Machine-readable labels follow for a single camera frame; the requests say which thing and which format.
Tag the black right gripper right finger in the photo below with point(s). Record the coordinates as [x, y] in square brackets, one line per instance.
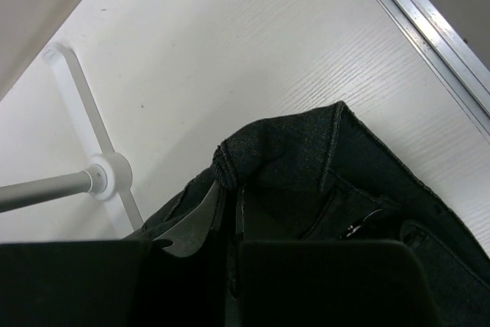
[332, 283]

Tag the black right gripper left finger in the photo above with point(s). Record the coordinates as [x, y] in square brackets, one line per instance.
[92, 283]

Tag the black trousers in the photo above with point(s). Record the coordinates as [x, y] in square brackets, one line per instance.
[323, 175]

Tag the grey right rack pole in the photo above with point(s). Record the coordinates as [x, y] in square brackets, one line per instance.
[29, 193]

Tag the white rack base foot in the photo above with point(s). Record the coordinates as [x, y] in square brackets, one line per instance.
[110, 171]

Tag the aluminium table edge rail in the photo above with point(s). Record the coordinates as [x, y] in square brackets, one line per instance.
[447, 55]

